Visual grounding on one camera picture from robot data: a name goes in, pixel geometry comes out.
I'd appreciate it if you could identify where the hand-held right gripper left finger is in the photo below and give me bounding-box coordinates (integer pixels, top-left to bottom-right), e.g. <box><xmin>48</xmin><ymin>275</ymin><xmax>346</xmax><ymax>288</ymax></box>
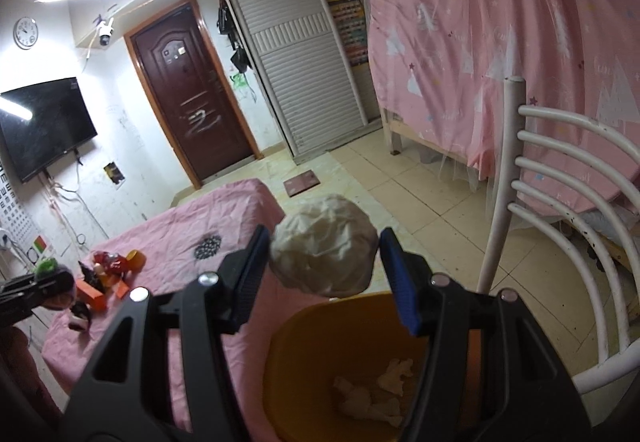
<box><xmin>60</xmin><ymin>224</ymin><xmax>273</xmax><ymax>442</ymax></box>

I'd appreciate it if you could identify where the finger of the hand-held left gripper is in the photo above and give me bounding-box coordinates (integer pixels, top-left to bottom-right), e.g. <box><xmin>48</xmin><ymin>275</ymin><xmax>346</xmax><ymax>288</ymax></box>
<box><xmin>20</xmin><ymin>270</ymin><xmax>76</xmax><ymax>308</ymax></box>

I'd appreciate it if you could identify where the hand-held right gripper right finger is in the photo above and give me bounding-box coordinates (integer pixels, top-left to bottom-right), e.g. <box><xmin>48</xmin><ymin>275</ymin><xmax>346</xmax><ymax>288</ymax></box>
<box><xmin>378</xmin><ymin>226</ymin><xmax>586</xmax><ymax>442</ymax></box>

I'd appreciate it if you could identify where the green purple toy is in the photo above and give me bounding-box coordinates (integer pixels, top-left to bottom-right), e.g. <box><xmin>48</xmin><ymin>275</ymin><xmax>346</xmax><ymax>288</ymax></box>
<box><xmin>34</xmin><ymin>257</ymin><xmax>76</xmax><ymax>310</ymax></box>

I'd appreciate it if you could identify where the white paper ball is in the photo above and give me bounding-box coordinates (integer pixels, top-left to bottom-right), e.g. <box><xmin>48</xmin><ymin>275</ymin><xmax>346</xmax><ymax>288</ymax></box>
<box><xmin>270</xmin><ymin>194</ymin><xmax>379</xmax><ymax>299</ymax></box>

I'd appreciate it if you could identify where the yellow plastic bin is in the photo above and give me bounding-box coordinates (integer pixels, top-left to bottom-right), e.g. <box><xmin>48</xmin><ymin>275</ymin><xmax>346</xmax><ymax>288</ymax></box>
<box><xmin>265</xmin><ymin>293</ymin><xmax>483</xmax><ymax>442</ymax></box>

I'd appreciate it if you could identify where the red toy figure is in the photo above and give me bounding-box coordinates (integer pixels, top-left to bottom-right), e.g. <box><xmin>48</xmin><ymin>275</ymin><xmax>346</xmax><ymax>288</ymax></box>
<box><xmin>92</xmin><ymin>251</ymin><xmax>128</xmax><ymax>278</ymax></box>

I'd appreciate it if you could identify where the pink tablecloth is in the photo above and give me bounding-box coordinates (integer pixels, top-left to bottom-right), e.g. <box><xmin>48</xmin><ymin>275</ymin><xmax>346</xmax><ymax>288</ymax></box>
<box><xmin>42</xmin><ymin>178</ymin><xmax>301</xmax><ymax>442</ymax></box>

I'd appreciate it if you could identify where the eye chart poster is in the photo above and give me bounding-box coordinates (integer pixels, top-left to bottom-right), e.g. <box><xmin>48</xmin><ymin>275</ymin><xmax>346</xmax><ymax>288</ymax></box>
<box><xmin>0</xmin><ymin>162</ymin><xmax>33</xmax><ymax>248</ymax></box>

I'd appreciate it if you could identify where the yellow plastic cup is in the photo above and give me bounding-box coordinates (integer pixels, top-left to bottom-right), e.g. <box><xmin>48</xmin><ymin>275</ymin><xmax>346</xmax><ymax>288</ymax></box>
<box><xmin>125</xmin><ymin>249</ymin><xmax>147</xmax><ymax>275</ymax></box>

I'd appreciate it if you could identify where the crumpled white tissue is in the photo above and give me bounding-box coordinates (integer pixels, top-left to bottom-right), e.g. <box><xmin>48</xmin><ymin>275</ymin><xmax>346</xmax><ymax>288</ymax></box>
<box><xmin>332</xmin><ymin>374</ymin><xmax>403</xmax><ymax>428</ymax></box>
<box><xmin>377</xmin><ymin>358</ymin><xmax>416</xmax><ymax>395</ymax></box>

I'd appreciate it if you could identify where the dark red floor mat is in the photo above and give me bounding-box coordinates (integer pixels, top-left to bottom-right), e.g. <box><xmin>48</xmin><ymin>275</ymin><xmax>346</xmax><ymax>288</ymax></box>
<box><xmin>282</xmin><ymin>172</ymin><xmax>322</xmax><ymax>197</ymax></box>

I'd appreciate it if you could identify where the white metal chair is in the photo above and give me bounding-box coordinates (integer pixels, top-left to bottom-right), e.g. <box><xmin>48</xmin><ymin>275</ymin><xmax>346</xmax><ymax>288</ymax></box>
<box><xmin>477</xmin><ymin>77</ymin><xmax>640</xmax><ymax>395</ymax></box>

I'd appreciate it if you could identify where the dark brown door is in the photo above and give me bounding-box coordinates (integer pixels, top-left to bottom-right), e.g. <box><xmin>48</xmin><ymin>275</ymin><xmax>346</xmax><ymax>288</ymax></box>
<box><xmin>124</xmin><ymin>0</ymin><xmax>263</xmax><ymax>188</ymax></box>

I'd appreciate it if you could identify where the white slatted wardrobe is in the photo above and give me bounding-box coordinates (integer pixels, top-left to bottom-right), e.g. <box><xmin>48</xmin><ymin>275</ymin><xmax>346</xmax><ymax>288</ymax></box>
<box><xmin>217</xmin><ymin>0</ymin><xmax>381</xmax><ymax>158</ymax></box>

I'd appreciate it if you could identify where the colour chart poster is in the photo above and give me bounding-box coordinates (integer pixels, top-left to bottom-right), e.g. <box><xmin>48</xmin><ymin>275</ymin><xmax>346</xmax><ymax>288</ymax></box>
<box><xmin>328</xmin><ymin>0</ymin><xmax>371</xmax><ymax>68</ymax></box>

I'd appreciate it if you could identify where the pink bed cover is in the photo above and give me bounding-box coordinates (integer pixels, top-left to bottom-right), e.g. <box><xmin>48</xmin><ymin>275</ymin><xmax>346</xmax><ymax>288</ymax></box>
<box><xmin>360</xmin><ymin>0</ymin><xmax>640</xmax><ymax>215</ymax></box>

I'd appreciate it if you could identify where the black wall cable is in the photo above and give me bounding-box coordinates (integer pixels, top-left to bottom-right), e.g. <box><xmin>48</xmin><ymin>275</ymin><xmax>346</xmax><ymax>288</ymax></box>
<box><xmin>45</xmin><ymin>172</ymin><xmax>108</xmax><ymax>253</ymax></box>

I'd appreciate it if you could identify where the black wall television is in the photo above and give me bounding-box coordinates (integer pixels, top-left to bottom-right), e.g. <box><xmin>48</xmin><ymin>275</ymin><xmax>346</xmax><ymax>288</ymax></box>
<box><xmin>0</xmin><ymin>78</ymin><xmax>98</xmax><ymax>184</ymax></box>

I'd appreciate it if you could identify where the round wall clock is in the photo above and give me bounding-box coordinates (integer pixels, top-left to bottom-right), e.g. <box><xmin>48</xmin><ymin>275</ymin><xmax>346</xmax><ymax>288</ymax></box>
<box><xmin>13</xmin><ymin>17</ymin><xmax>39</xmax><ymax>49</ymax></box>

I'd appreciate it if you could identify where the white security camera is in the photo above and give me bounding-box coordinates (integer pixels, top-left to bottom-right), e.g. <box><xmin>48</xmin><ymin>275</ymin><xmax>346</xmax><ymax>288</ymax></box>
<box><xmin>95</xmin><ymin>14</ymin><xmax>117</xmax><ymax>47</ymax></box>

